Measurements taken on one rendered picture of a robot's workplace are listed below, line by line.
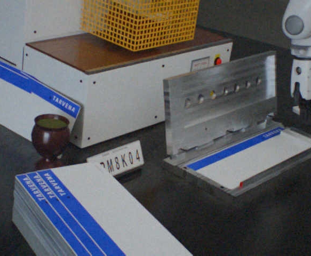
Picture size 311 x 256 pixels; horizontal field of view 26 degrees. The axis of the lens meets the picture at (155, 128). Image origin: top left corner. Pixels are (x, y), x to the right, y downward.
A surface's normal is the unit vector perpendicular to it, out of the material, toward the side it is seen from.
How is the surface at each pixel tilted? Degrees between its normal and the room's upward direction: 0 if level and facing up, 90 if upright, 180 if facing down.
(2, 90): 63
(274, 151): 0
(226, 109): 76
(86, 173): 0
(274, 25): 90
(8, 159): 0
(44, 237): 90
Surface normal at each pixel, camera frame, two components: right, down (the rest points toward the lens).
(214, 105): 0.74, 0.13
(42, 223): -0.84, 0.11
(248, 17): -0.47, 0.31
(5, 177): 0.13, -0.90
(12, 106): -0.51, -0.20
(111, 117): 0.74, 0.37
